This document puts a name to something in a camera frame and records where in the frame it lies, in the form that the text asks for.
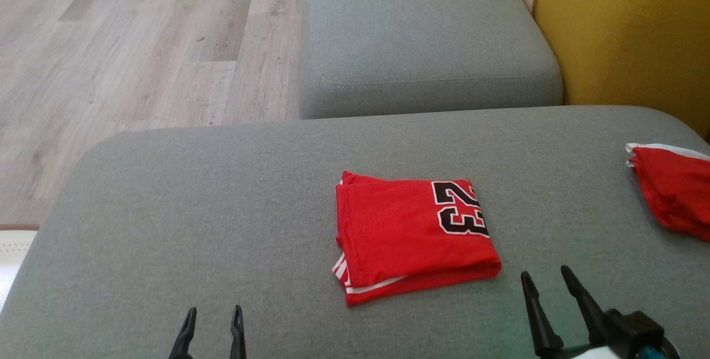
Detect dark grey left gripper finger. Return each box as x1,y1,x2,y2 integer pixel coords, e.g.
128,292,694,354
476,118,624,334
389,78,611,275
169,307,198,359
230,305,248,359

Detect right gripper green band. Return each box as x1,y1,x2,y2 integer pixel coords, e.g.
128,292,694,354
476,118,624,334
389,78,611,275
520,265,616,359

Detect red shorts with white stripes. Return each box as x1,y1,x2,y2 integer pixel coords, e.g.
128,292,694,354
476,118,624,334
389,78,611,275
626,143,710,243

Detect red basketball jersey number 23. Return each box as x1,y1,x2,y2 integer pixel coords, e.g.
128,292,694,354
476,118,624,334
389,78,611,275
332,170,503,307

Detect grey sofa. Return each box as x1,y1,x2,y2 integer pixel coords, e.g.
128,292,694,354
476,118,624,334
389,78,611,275
0,105,710,359

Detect yellow sofa back cushion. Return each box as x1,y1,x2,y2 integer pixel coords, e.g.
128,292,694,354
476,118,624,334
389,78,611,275
498,0,710,139

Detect small grey sofa seat cushion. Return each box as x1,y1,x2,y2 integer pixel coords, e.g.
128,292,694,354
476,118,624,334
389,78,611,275
300,0,564,120

